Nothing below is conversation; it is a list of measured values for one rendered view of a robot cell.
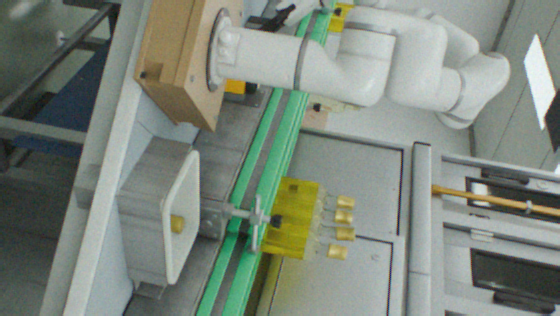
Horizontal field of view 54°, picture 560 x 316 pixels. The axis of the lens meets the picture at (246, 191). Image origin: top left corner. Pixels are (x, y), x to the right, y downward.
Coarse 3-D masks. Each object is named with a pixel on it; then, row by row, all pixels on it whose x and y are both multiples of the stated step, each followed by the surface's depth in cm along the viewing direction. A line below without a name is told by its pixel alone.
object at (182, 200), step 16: (192, 160) 100; (176, 176) 97; (192, 176) 107; (176, 192) 94; (192, 192) 110; (176, 208) 113; (192, 208) 113; (192, 224) 116; (176, 240) 113; (192, 240) 114; (176, 256) 110; (176, 272) 107
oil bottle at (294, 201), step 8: (280, 192) 140; (288, 192) 140; (280, 200) 138; (288, 200) 138; (296, 200) 138; (304, 200) 138; (312, 200) 138; (320, 200) 139; (296, 208) 137; (304, 208) 136; (312, 208) 136; (320, 208) 137; (320, 216) 137
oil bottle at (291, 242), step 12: (288, 228) 131; (264, 240) 129; (276, 240) 129; (288, 240) 128; (300, 240) 129; (312, 240) 129; (276, 252) 131; (288, 252) 130; (300, 252) 129; (312, 252) 129
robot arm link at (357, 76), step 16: (352, 32) 95; (368, 32) 94; (304, 48) 97; (320, 48) 98; (352, 48) 95; (368, 48) 94; (384, 48) 95; (304, 64) 97; (320, 64) 96; (336, 64) 97; (352, 64) 95; (368, 64) 95; (384, 64) 96; (304, 80) 98; (320, 80) 97; (336, 80) 96; (352, 80) 96; (368, 80) 96; (384, 80) 97; (336, 96) 98; (352, 96) 97; (368, 96) 97
